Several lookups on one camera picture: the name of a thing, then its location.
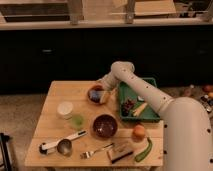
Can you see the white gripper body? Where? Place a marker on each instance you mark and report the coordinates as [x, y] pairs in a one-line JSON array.
[[104, 97]]

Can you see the blue sponge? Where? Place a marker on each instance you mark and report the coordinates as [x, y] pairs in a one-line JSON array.
[[95, 96]]

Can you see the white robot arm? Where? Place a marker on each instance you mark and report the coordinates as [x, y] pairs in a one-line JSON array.
[[188, 138]]

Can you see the brown wooden bowl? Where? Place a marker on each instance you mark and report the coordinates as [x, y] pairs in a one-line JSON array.
[[95, 88]]

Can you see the dark grape bunch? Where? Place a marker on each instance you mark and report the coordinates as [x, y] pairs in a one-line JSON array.
[[126, 107]]

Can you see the green plastic tray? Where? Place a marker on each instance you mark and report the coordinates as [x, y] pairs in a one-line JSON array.
[[147, 115]]

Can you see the dark red bowl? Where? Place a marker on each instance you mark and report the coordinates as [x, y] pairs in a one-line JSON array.
[[105, 126]]

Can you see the green translucent cup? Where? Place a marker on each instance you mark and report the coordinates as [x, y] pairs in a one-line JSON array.
[[77, 122]]

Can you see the wooden table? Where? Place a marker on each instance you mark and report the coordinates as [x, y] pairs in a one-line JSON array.
[[51, 127]]

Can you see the white lidded jar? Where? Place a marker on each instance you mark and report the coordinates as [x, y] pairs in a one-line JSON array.
[[65, 109]]

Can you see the orange fruit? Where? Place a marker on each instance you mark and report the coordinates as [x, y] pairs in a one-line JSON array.
[[139, 132]]

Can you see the wooden block brush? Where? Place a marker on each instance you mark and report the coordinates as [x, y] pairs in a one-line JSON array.
[[119, 151]]

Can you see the green cucumber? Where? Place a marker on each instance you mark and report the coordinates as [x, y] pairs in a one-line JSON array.
[[142, 155]]

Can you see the black object at left edge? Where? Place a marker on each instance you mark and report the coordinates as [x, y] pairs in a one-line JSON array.
[[6, 162]]

